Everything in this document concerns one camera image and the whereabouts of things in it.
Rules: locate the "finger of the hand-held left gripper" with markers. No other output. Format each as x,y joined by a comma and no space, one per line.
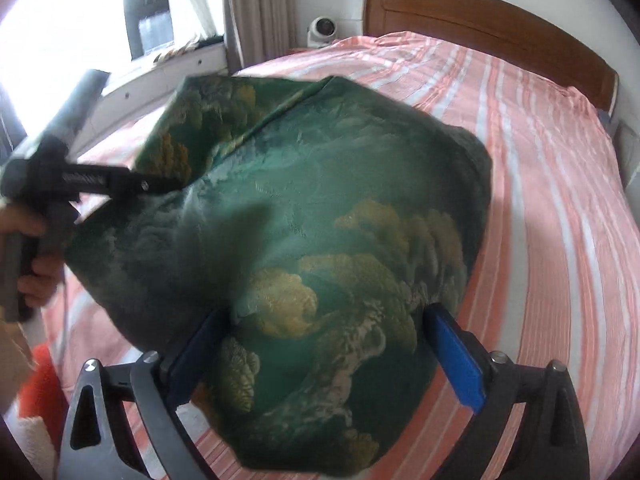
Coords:
125,182

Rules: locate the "small white fan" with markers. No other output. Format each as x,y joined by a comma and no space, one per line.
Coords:
321,32

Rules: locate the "wooden headboard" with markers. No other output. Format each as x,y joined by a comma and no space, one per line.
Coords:
480,25

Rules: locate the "window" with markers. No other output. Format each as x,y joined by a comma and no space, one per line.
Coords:
100,5

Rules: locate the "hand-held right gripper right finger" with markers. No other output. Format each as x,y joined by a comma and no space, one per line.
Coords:
457,360

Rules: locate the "green printed padded jacket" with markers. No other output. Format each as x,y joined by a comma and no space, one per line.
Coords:
300,220

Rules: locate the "beige curtain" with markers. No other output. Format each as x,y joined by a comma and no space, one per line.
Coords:
260,10

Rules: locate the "pink striped bed sheet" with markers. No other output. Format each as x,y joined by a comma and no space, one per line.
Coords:
540,220

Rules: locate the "white window bench cabinet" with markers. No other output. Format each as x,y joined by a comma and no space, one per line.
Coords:
165,80

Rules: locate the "person's left hand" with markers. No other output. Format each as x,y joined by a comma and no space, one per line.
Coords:
40,282

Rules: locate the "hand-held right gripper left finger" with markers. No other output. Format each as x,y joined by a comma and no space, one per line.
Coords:
197,360

